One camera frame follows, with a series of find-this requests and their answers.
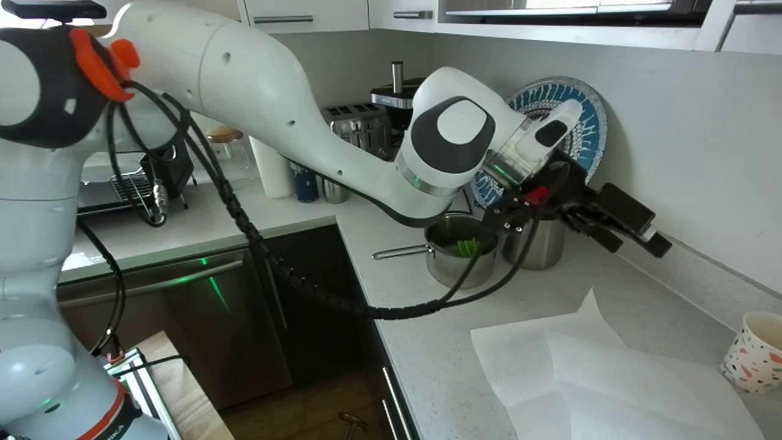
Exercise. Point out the green plastic toy vegetable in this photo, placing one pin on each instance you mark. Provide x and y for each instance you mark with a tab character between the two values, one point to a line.
468	245

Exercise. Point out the steel canister with black lid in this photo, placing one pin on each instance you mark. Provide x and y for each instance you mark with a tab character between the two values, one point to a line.
539	249

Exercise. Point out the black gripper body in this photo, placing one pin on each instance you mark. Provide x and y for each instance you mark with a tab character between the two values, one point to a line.
542	199

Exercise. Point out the dark cabinet door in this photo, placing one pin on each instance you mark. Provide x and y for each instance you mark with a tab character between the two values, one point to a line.
307	318

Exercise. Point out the stainless steel saucepan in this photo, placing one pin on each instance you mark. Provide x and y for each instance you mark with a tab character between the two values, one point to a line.
452	261

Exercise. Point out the metal dish rack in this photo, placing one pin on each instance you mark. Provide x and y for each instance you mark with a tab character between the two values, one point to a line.
107	192

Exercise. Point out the stainless steel dishwasher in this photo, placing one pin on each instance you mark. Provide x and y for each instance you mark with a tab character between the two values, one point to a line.
186	327

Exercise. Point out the overhead microwave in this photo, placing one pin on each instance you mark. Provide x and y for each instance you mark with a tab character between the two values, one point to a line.
570	8

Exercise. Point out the glass jar with wooden lid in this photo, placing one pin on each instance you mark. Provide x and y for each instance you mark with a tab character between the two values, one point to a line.
223	142

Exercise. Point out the wooden board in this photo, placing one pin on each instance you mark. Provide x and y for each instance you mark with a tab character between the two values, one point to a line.
184	393

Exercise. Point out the black and steel coffee appliance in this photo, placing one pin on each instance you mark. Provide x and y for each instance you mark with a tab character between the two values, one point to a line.
395	87

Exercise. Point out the white cup with coloured dots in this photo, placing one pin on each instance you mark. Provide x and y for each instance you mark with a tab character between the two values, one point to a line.
754	359

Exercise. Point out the white paper towel roll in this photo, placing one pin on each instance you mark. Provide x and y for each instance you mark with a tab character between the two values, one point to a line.
271	175

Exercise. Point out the small dark bottle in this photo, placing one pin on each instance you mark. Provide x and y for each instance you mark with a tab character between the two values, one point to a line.
304	188

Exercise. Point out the blue and white patterned plate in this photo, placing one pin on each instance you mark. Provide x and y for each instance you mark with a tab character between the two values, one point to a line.
589	124

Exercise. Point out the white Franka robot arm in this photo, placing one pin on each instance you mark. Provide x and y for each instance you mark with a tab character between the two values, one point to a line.
260	98

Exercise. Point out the black box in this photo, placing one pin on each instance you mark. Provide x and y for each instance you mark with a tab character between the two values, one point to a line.
175	167

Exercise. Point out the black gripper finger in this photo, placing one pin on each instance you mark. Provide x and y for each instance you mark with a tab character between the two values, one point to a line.
625	236
626	210

